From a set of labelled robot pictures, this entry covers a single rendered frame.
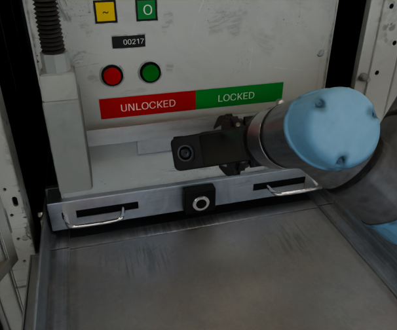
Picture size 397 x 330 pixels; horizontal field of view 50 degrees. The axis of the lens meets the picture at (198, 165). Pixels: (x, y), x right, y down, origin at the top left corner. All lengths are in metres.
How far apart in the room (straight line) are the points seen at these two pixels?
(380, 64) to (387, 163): 0.39
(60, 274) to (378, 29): 0.66
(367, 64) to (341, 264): 0.35
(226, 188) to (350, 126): 0.46
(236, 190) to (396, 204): 0.43
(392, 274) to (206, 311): 0.31
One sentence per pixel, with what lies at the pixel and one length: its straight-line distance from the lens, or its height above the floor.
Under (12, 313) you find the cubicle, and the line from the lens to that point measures 0.90.
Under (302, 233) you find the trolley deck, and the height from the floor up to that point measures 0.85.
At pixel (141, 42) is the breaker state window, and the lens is 0.68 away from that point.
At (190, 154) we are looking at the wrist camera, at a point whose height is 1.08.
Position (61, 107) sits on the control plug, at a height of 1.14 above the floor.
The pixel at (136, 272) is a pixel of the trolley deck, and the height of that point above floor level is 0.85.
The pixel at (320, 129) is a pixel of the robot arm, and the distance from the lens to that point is 0.38.
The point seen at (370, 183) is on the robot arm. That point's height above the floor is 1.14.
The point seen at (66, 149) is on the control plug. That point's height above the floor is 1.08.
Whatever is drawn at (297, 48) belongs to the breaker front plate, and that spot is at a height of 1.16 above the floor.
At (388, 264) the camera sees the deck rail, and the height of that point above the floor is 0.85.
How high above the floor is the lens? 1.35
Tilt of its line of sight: 30 degrees down
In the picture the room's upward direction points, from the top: straight up
